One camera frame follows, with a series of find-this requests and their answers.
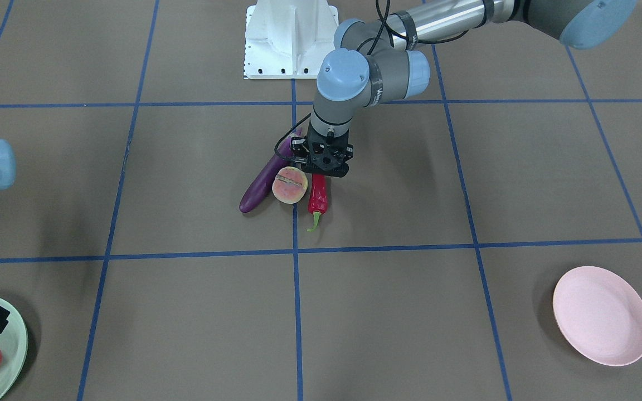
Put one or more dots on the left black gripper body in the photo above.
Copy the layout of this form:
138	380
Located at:
297	148

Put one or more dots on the red chili pepper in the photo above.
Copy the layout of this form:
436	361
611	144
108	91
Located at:
319	199

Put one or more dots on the peach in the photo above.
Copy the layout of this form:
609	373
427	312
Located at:
290	185

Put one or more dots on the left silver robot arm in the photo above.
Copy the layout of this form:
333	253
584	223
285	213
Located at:
380	61

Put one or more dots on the green plate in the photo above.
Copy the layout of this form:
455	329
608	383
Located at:
14	348

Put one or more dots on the purple eggplant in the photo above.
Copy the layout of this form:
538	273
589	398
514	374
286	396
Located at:
261	186

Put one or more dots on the pink plate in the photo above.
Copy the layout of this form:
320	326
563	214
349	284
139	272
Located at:
600	315

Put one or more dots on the white camera stand base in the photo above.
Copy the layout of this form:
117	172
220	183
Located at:
288	39

